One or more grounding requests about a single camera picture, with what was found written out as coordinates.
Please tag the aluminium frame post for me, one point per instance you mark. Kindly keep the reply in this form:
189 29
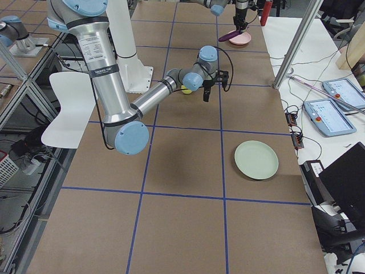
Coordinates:
299 36

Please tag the purple eggplant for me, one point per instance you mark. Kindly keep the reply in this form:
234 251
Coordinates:
229 36

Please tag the far teach pendant tablet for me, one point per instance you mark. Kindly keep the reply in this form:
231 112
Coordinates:
344 90

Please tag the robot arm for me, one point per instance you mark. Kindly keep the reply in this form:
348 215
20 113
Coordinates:
103 29
216 7

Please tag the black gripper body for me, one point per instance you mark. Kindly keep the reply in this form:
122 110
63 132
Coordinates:
207 85
240 11

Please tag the white chair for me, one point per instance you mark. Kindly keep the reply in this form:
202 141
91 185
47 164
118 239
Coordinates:
74 93

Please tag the black box with label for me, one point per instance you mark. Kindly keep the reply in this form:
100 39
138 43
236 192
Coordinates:
310 171

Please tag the green plate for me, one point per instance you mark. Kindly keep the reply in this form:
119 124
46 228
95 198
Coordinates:
256 160

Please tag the near teach pendant tablet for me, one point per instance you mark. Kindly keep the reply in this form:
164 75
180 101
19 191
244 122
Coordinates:
328 118

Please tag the pink plate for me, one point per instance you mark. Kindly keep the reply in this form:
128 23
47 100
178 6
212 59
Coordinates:
241 39

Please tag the red bottle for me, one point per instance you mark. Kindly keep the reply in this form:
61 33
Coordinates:
265 12

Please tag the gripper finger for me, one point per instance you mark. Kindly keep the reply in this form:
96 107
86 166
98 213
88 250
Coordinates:
237 22
244 24
208 90
205 95

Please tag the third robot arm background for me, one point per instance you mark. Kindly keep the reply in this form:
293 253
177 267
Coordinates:
21 43

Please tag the orange electronics board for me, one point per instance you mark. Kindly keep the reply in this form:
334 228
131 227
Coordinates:
295 130

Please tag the white plastic basket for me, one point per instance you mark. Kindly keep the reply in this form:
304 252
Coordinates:
8 168

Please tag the black laptop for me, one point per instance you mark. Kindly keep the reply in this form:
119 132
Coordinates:
344 180

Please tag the teach pendant tablet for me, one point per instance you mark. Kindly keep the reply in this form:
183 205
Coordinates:
344 90
328 118

